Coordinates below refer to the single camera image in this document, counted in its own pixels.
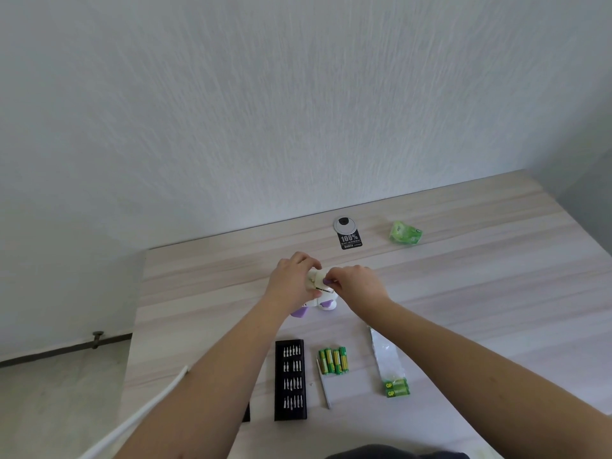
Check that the person's right hand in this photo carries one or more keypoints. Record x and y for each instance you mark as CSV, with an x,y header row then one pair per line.
x,y
364,287

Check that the person's left hand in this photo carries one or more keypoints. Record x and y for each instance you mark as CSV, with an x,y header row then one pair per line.
x,y
286,284

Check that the person's left thumb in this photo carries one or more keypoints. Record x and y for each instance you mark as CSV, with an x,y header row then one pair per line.
x,y
313,294

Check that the person's right fingers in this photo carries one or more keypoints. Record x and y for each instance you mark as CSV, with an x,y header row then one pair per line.
x,y
342,276

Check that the white and purple toy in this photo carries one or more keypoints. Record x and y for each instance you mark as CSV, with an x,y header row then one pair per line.
x,y
317,281

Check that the person's right forearm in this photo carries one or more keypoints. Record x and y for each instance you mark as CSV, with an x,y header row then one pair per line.
x,y
478,377

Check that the person's left forearm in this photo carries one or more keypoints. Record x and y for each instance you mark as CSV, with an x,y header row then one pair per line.
x,y
210,382

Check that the black sticker label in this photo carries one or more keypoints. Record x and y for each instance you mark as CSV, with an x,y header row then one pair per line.
x,y
351,241

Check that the green and yellow battery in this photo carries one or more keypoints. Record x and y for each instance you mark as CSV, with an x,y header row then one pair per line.
x,y
337,360
330,360
344,360
323,360

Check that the crumpled green plastic wrapper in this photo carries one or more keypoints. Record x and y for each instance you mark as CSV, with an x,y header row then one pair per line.
x,y
406,232

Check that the rows of steel screwdriver bits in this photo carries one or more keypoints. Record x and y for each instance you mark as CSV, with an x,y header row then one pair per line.
x,y
292,377

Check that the clear plastic battery packaging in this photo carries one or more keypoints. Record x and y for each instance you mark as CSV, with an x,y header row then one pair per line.
x,y
386,353

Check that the black screwdriver bit tray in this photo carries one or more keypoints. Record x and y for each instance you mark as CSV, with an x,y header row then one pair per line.
x,y
279,377

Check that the slim silver screwdriver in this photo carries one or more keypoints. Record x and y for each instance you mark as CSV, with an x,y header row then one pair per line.
x,y
324,384

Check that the packaged green battery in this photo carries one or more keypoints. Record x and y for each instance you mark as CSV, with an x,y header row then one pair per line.
x,y
398,391
397,383

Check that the black tray cover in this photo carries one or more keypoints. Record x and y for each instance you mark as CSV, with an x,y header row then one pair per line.
x,y
246,412

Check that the dark floor pipe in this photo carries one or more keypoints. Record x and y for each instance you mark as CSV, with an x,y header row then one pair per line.
x,y
62,350

